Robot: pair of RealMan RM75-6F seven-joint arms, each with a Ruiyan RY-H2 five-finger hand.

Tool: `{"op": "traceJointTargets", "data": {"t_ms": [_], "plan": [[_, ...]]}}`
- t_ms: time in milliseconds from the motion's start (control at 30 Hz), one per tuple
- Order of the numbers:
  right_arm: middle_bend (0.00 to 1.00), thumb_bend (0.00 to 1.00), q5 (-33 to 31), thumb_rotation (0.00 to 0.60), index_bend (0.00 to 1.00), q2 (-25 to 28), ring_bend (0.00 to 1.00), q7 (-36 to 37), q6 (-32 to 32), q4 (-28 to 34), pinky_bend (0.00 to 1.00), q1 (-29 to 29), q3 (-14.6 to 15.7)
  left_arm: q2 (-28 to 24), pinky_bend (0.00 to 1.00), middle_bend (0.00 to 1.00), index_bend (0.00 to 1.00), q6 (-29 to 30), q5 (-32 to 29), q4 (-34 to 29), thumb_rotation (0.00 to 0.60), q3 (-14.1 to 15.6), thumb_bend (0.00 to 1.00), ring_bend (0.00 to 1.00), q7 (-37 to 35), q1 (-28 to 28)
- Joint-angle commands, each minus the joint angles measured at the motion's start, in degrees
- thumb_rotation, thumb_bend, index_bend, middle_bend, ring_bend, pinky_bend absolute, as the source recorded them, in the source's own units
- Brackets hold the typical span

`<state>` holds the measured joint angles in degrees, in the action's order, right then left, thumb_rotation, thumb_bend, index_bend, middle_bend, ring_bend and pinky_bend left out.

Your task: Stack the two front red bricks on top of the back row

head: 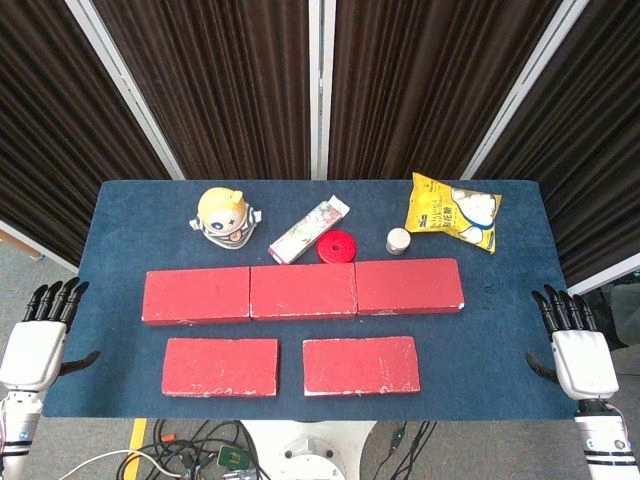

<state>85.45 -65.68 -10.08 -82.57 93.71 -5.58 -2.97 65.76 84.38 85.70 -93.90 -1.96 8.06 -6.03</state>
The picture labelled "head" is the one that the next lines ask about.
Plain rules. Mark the red round disc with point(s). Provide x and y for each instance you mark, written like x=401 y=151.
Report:
x=336 y=247

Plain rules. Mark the white partition post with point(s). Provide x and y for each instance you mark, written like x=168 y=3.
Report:
x=321 y=90
x=525 y=90
x=127 y=90

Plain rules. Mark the floral toothpaste box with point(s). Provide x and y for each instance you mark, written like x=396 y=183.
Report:
x=305 y=232

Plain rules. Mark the blue table cloth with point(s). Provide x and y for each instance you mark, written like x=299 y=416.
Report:
x=125 y=360

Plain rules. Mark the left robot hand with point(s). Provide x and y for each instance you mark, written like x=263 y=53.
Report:
x=32 y=352

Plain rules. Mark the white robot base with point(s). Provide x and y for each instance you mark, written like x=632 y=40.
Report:
x=310 y=450

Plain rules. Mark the small white jar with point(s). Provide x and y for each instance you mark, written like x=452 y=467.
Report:
x=398 y=241

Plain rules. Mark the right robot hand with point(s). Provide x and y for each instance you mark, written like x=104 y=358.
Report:
x=585 y=362

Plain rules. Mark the white partition base rail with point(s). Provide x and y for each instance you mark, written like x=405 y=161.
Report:
x=30 y=242
x=605 y=272

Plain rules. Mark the red foam brick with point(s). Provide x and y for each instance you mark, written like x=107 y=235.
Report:
x=302 y=292
x=407 y=287
x=360 y=365
x=220 y=367
x=195 y=297

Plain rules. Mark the yellow floor tape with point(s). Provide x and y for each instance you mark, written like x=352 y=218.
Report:
x=136 y=440

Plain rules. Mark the yellow marshmallow bag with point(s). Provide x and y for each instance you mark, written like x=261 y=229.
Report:
x=445 y=210

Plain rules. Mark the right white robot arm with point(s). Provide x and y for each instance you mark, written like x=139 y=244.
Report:
x=602 y=440

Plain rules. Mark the yellow plush toy striped shirt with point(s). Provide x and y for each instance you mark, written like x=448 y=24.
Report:
x=222 y=215

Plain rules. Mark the green circuit board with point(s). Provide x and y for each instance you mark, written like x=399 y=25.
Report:
x=232 y=457

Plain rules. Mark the dark brown curtain panel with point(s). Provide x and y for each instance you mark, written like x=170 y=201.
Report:
x=595 y=140
x=215 y=85
x=45 y=125
x=425 y=85

